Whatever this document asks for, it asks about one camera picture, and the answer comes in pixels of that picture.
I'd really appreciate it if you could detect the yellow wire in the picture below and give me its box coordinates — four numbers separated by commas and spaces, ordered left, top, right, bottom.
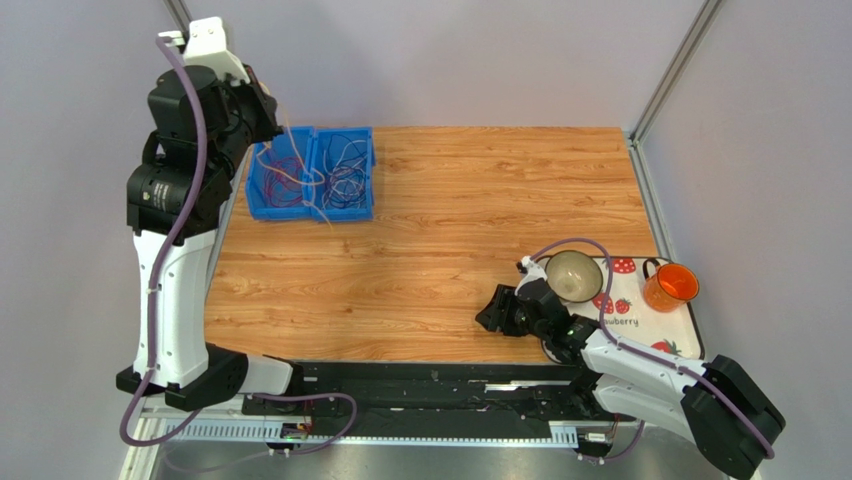
256, 109, 334, 231

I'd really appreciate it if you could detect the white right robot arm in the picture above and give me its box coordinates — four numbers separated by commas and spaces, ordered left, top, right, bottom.
475, 280, 786, 479

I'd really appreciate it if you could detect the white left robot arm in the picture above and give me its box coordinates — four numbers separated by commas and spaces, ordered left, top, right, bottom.
116, 66, 294, 412

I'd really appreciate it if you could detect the beige ceramic bowl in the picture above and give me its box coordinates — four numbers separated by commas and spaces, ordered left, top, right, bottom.
545, 250, 603, 303

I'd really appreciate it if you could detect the left blue plastic bin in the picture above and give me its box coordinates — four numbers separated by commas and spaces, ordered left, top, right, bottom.
244, 126, 315, 221

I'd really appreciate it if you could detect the blue plastic bin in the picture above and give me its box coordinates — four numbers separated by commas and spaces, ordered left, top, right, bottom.
303, 126, 376, 223
244, 126, 315, 221

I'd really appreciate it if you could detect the right blue plastic bin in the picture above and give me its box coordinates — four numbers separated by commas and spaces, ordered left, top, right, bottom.
303, 126, 376, 223

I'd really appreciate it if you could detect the strawberry print mat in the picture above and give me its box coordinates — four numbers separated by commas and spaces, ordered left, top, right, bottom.
564, 256, 704, 359

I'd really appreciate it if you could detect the orange plastic cup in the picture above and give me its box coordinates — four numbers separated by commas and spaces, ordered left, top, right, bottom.
642, 258, 700, 312

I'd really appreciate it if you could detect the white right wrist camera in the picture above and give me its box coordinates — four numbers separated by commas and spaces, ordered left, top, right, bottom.
515, 255, 548, 296

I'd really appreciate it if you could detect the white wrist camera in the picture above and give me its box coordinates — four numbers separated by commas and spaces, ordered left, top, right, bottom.
515, 255, 548, 296
157, 16, 254, 86

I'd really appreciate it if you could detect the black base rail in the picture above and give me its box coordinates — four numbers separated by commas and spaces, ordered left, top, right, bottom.
236, 361, 616, 439

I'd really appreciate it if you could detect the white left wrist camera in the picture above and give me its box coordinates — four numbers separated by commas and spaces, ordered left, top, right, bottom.
157, 16, 254, 86

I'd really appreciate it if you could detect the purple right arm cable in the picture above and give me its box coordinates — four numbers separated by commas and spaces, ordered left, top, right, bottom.
529, 237, 777, 464

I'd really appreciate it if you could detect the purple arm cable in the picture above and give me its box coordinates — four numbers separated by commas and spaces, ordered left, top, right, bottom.
529, 237, 777, 464
118, 34, 359, 457

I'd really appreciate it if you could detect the aluminium frame post left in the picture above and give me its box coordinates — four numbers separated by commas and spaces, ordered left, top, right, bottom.
162, 0, 193, 32

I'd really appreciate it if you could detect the aluminium frame post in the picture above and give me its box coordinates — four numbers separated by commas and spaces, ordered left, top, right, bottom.
629, 0, 726, 147
162, 0, 193, 32

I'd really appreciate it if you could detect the aluminium frame post right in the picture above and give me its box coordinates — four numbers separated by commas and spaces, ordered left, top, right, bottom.
629, 0, 726, 147

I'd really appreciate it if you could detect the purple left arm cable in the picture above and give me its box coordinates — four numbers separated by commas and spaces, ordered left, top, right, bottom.
118, 34, 359, 457

